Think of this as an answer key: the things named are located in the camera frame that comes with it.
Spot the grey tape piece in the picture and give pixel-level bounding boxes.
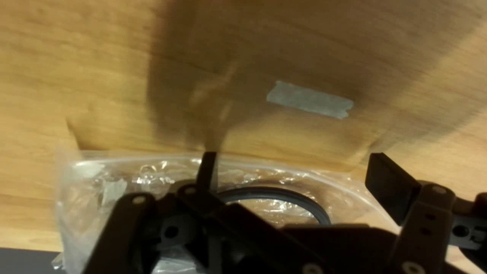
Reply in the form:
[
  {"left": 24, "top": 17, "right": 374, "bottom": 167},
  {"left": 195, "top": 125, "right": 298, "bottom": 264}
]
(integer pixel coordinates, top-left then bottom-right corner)
[{"left": 266, "top": 81, "right": 355, "bottom": 121}]

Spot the clear plastic bag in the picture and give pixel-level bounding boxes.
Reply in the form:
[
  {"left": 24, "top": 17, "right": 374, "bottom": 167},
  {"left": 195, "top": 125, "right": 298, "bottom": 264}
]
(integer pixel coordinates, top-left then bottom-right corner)
[{"left": 52, "top": 148, "right": 387, "bottom": 274}]

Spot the black cable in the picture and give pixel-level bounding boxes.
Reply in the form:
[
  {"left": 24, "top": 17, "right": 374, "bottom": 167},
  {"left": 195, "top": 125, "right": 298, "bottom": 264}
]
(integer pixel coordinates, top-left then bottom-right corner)
[{"left": 151, "top": 185, "right": 332, "bottom": 272}]

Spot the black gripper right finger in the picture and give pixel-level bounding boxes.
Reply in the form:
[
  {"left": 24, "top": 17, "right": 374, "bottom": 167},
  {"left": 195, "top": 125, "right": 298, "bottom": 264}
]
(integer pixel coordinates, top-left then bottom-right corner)
[{"left": 365, "top": 153, "right": 487, "bottom": 274}]

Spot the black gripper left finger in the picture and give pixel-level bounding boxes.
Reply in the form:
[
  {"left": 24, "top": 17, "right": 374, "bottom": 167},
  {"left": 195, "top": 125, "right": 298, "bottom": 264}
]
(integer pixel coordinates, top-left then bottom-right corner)
[{"left": 82, "top": 151, "right": 326, "bottom": 274}]

